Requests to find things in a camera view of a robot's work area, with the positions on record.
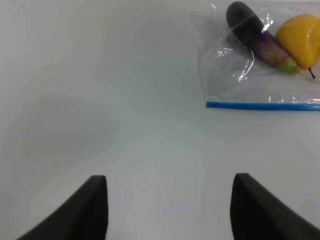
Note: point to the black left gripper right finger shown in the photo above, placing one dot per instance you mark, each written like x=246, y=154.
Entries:
x=256, y=214

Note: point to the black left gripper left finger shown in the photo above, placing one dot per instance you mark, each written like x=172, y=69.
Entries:
x=84, y=216

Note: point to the clear zip bag blue strip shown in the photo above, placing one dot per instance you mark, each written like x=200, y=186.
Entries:
x=232, y=77

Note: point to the yellow toy pear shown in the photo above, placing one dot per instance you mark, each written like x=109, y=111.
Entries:
x=300, y=37

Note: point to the purple toy eggplant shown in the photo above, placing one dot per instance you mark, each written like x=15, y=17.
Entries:
x=253, y=34

